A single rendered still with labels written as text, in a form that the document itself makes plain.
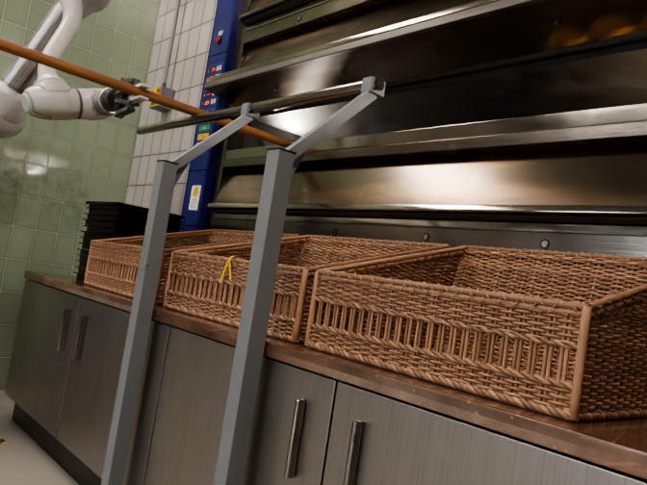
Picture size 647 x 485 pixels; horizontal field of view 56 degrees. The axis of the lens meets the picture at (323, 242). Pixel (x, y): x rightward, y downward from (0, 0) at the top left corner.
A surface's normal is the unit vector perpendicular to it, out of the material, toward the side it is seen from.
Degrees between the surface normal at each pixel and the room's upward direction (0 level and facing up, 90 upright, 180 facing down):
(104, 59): 90
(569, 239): 90
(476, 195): 70
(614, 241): 90
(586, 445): 90
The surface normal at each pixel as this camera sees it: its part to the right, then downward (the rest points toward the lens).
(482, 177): -0.64, -0.48
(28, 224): 0.66, 0.05
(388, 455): -0.74, -0.16
